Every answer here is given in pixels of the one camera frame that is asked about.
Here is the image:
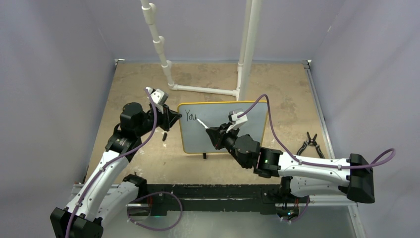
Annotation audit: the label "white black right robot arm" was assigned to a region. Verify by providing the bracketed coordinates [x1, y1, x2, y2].
[205, 123, 375, 204]

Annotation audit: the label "white PVC pipe frame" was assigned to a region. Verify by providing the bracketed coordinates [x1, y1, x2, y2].
[140, 0, 263, 101]

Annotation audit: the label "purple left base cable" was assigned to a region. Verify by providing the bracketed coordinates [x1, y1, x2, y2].
[126, 191, 183, 232]

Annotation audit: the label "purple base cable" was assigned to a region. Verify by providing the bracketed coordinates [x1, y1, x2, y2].
[126, 191, 183, 232]
[277, 196, 313, 224]

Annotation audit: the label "yellow framed whiteboard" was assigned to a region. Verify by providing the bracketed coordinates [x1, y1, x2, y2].
[177, 100, 268, 154]

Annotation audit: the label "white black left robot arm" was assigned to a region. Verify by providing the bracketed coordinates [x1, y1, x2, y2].
[50, 103, 182, 238]

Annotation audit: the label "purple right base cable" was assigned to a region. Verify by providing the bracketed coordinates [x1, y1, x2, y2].
[277, 196, 313, 224]

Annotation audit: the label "black pliers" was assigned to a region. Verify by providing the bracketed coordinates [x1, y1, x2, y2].
[296, 132, 325, 159]

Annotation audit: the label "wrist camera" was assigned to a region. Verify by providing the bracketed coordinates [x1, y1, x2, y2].
[226, 109, 248, 132]
[146, 87, 168, 114]

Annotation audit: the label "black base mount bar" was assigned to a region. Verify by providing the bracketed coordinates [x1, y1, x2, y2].
[126, 173, 311, 218]

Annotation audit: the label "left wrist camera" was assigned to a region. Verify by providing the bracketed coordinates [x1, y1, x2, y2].
[146, 87, 168, 114]

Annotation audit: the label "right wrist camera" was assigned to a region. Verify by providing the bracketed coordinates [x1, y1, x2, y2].
[226, 109, 248, 132]

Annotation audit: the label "white whiteboard marker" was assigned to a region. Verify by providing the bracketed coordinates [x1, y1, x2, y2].
[196, 118, 209, 129]

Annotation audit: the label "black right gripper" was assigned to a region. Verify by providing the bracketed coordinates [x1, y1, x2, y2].
[208, 121, 249, 168]

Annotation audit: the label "aluminium table edge rail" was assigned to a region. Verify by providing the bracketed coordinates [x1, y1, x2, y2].
[302, 60, 367, 238]

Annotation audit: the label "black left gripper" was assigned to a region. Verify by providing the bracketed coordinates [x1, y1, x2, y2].
[136, 103, 181, 137]

